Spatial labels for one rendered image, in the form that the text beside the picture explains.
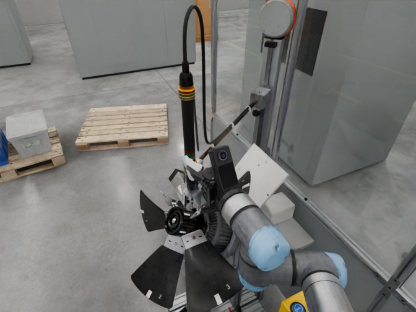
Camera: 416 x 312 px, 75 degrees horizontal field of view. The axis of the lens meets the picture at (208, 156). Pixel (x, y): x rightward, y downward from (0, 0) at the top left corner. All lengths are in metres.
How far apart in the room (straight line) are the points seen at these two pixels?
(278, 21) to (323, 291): 1.05
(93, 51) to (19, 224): 3.98
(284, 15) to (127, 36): 5.19
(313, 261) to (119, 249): 2.18
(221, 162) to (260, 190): 0.64
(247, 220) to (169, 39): 6.09
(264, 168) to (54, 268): 2.04
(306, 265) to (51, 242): 2.57
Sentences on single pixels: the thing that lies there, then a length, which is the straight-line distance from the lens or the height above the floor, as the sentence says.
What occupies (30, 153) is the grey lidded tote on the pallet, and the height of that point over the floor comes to 0.20.
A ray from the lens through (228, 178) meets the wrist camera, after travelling 0.62.
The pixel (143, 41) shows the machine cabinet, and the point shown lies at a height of 0.64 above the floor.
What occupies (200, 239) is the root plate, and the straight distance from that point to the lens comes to 1.13.
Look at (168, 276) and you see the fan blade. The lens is 1.26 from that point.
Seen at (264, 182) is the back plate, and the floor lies 1.29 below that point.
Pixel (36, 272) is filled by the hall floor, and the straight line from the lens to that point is 2.81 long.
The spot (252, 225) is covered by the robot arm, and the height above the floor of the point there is 1.68.
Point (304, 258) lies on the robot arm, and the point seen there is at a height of 1.59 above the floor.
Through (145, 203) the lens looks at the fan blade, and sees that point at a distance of 1.39.
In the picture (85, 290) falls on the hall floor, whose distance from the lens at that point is 2.54.
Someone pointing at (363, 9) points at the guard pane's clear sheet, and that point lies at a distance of 1.21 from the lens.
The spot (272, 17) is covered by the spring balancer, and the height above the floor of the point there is 1.89.
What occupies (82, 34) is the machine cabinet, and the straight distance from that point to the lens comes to 6.20.
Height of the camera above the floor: 2.10
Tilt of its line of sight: 37 degrees down
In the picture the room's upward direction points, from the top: straight up
